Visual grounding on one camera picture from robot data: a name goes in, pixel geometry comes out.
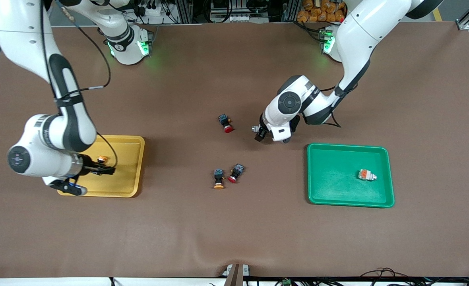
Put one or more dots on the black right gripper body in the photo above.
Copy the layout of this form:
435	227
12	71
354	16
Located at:
86	165

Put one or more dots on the yellow mushroom push button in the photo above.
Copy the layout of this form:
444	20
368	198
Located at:
101	159
218	176

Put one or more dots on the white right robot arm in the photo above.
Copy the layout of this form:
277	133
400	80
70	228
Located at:
39	159

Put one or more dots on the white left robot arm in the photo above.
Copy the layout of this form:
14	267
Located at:
290	103

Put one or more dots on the yellow plastic tray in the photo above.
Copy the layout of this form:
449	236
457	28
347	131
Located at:
127	178

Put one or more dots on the red mushroom push button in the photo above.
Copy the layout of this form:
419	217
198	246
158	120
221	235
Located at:
236	172
227	127

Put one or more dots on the green plastic tray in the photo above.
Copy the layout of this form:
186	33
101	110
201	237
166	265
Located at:
338	178

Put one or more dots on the pile of orange objects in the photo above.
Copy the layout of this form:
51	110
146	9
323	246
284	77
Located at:
314	14

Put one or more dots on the green terminal connector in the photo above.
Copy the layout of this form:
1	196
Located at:
286	282

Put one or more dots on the white power strip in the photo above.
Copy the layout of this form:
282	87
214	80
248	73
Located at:
151	11

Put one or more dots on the aluminium frame post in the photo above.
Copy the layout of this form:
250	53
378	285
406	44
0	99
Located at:
294	10
185	10

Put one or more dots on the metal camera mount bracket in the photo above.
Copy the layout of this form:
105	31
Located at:
234	276

